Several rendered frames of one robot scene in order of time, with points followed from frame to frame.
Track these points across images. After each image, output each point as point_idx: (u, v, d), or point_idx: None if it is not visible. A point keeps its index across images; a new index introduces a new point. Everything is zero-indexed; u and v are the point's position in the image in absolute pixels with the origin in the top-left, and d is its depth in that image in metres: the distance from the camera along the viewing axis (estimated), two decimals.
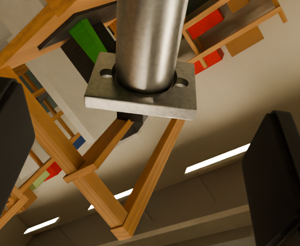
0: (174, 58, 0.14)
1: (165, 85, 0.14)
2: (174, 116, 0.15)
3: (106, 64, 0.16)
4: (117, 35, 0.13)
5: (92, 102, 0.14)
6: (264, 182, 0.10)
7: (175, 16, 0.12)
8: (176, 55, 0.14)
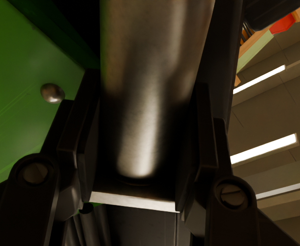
0: (177, 140, 0.10)
1: (165, 170, 0.11)
2: None
3: None
4: (102, 113, 0.10)
5: None
6: (182, 148, 0.10)
7: (179, 98, 0.09)
8: (179, 137, 0.10)
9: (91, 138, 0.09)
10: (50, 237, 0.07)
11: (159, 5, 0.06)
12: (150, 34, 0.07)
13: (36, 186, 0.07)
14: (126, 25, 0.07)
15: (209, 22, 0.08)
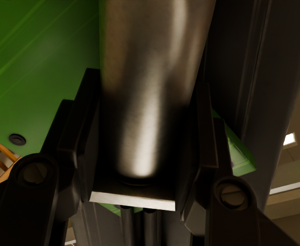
0: (177, 140, 0.10)
1: (166, 170, 0.11)
2: None
3: None
4: (102, 114, 0.10)
5: None
6: (182, 148, 0.10)
7: (179, 99, 0.09)
8: (179, 137, 0.10)
9: (91, 138, 0.09)
10: (50, 237, 0.07)
11: (160, 9, 0.06)
12: (150, 38, 0.07)
13: (36, 186, 0.07)
14: (126, 29, 0.07)
15: (210, 24, 0.08)
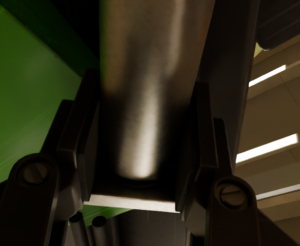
0: (178, 140, 0.10)
1: (166, 171, 0.11)
2: (179, 211, 0.11)
3: None
4: (102, 116, 0.10)
5: None
6: (182, 148, 0.10)
7: (180, 98, 0.09)
8: (180, 137, 0.10)
9: (91, 138, 0.09)
10: (50, 237, 0.07)
11: (161, 6, 0.06)
12: (152, 35, 0.07)
13: (36, 186, 0.07)
14: (127, 26, 0.07)
15: (210, 21, 0.08)
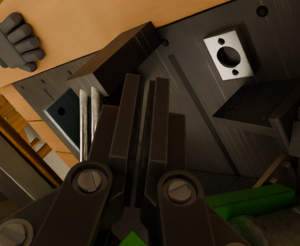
0: None
1: None
2: None
3: None
4: None
5: None
6: (142, 144, 0.10)
7: None
8: None
9: (137, 144, 0.09)
10: None
11: None
12: None
13: (88, 194, 0.07)
14: None
15: None
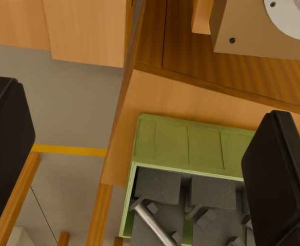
0: None
1: None
2: None
3: None
4: None
5: None
6: (263, 182, 0.10)
7: None
8: None
9: None
10: None
11: None
12: None
13: None
14: None
15: None
